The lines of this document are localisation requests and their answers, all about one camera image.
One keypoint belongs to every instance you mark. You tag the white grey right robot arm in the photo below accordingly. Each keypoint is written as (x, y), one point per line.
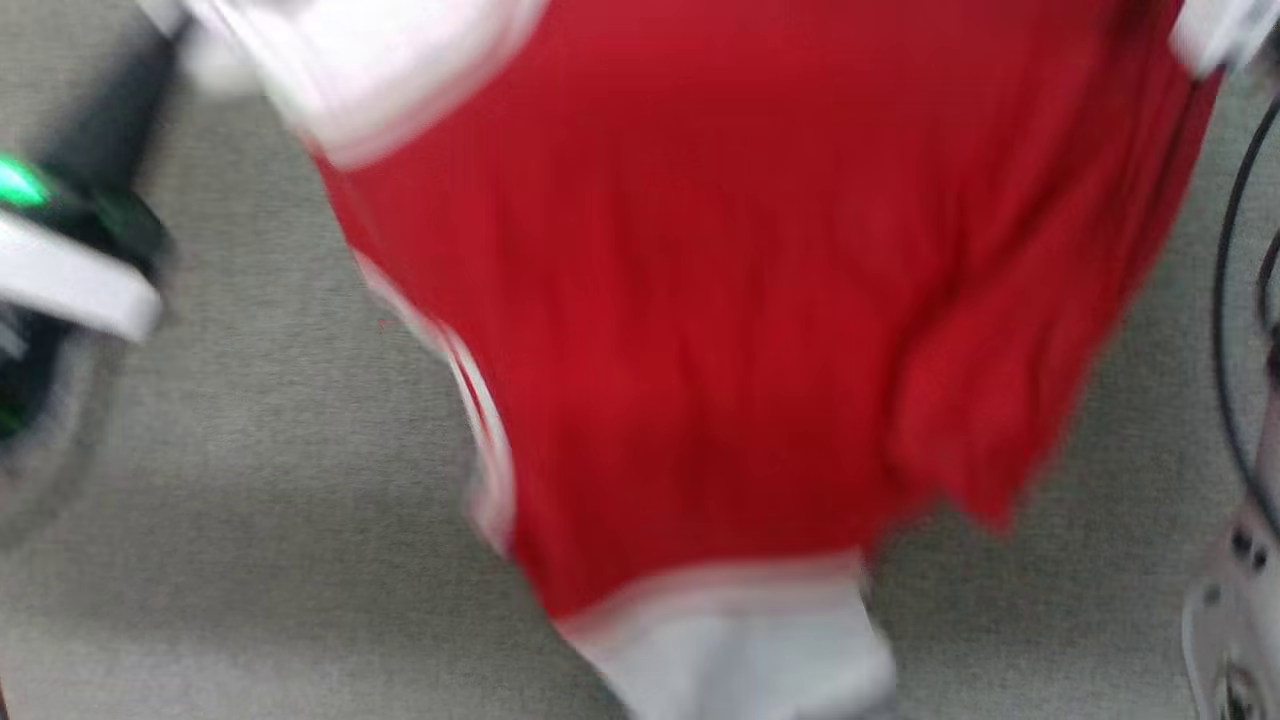
(1240, 620)

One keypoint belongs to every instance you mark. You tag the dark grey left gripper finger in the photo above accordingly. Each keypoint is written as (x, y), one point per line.
(125, 120)

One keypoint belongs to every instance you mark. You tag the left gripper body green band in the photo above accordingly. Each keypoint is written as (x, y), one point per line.
(90, 215)

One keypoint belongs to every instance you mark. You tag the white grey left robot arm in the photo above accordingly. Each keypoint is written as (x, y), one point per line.
(60, 285)

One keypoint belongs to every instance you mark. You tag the grey fabric sofa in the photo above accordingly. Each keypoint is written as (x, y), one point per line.
(250, 500)

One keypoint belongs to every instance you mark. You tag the red and white garment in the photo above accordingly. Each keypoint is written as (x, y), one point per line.
(700, 300)

